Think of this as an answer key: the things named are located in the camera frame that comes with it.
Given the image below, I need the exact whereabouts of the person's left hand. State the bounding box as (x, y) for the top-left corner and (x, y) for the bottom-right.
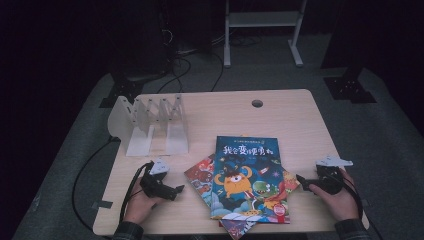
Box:
(123, 188), (164, 225)

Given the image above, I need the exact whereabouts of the black cable beside table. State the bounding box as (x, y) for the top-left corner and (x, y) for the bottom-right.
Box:
(71, 136), (121, 234)

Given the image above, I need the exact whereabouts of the blue monster picture book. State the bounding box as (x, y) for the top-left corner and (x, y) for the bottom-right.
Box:
(210, 135), (291, 224)

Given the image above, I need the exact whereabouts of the black stand with square base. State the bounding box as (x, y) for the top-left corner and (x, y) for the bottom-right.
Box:
(321, 0), (378, 104)

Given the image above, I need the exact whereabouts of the black straight floor cable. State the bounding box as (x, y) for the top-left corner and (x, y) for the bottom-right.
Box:
(210, 51), (225, 93)

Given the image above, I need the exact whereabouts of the black looped floor cable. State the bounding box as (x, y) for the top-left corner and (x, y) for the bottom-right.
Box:
(156, 56), (193, 94)

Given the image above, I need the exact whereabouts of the black stand base with cables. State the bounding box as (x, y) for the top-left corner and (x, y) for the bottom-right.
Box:
(99, 74), (145, 108)

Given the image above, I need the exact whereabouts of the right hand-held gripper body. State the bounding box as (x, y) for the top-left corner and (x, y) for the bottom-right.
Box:
(314, 154), (354, 196)

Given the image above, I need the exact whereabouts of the colourful animals picture book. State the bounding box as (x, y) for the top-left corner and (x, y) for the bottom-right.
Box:
(183, 153), (301, 240)

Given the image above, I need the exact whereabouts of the white metal stand frame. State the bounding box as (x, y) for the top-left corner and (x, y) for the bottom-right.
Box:
(223, 0), (308, 69)

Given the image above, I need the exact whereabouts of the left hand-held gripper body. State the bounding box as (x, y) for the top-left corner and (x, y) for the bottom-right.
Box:
(139, 157), (173, 201)

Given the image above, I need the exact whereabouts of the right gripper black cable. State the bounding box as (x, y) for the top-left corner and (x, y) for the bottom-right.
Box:
(336, 166), (365, 219)

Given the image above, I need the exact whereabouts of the person's right hand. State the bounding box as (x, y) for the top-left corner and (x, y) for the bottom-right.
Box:
(308, 169), (360, 223)

